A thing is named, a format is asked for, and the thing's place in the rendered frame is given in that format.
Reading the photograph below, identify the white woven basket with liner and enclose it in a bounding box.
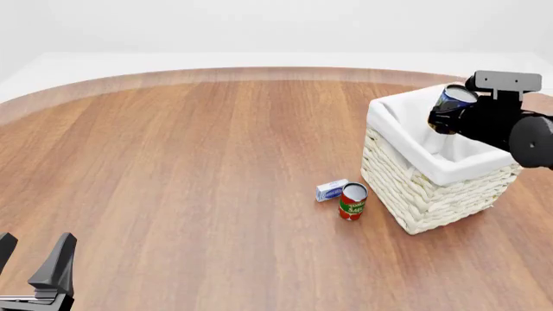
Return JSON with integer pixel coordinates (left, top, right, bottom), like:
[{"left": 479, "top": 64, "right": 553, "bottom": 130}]
[{"left": 359, "top": 84, "right": 526, "bottom": 236}]

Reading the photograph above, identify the red tomato sauce can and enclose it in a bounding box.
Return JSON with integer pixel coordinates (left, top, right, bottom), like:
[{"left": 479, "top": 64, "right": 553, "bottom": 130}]
[{"left": 337, "top": 181, "right": 370, "bottom": 223}]

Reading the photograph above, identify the blue soup can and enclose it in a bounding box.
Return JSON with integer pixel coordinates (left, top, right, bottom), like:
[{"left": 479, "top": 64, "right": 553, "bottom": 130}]
[{"left": 427, "top": 83, "right": 480, "bottom": 135}]

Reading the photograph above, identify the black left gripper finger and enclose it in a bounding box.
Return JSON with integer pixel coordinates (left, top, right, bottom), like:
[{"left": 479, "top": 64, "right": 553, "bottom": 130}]
[
  {"left": 27, "top": 232, "right": 79, "bottom": 296},
  {"left": 0, "top": 232, "right": 19, "bottom": 270}
]

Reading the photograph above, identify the white and blue cream cheese box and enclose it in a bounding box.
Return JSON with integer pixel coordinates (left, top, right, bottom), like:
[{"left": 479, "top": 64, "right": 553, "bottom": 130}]
[{"left": 315, "top": 178, "right": 350, "bottom": 204}]

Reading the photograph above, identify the grey plate on black stalk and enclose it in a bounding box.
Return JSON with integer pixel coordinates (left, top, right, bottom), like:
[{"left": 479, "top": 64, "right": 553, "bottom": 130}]
[{"left": 472, "top": 70, "right": 543, "bottom": 109}]

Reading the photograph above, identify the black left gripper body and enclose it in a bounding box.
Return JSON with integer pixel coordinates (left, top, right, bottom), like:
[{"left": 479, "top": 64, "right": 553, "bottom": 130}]
[{"left": 0, "top": 289, "right": 76, "bottom": 311}]

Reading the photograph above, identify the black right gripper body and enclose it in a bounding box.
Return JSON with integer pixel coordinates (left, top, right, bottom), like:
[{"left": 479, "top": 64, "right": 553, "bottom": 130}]
[{"left": 456, "top": 93, "right": 525, "bottom": 149}]

